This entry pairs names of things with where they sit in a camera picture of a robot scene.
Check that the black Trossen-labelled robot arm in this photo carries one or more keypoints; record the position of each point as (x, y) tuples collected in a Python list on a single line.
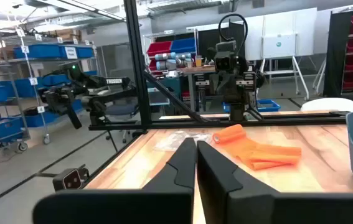
[(101, 84)]

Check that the black aluminium table frame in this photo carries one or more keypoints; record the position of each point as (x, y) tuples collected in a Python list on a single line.
[(137, 62)]

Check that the clear plastic zip bag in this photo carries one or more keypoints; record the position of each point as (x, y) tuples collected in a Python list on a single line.
[(179, 140)]

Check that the blue floor crate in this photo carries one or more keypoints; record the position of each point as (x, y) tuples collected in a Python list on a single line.
[(268, 105)]

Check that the white trash can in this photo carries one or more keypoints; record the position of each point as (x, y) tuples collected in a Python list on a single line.
[(328, 105)]

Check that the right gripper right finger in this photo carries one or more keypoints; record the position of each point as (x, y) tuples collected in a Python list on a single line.
[(226, 193)]

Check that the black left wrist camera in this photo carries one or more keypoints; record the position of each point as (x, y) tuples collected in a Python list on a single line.
[(225, 59)]

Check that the orange bandage roll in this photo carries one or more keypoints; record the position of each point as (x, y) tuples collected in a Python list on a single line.
[(257, 149)]

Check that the small black depth camera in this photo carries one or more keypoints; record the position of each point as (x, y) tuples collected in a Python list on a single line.
[(70, 180)]

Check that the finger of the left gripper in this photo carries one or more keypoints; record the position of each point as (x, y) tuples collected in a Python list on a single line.
[(231, 83), (219, 84)]

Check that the white rolling whiteboard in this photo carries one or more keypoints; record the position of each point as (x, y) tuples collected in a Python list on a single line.
[(280, 46)]

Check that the dark office chair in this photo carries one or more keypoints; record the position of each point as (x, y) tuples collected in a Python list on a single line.
[(121, 110)]

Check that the red plastic storage bin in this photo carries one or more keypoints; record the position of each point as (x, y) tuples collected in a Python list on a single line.
[(159, 48)]

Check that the wooden workbench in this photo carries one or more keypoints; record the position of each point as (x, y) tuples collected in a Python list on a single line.
[(195, 71)]

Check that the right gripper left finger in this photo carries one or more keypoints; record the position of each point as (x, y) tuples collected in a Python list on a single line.
[(170, 186)]

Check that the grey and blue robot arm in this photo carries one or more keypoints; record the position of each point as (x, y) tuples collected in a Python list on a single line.
[(170, 60)]

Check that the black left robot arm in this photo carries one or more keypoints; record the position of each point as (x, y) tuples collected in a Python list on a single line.
[(237, 109)]

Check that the orange drink cup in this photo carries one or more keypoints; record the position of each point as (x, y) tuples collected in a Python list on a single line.
[(198, 61)]

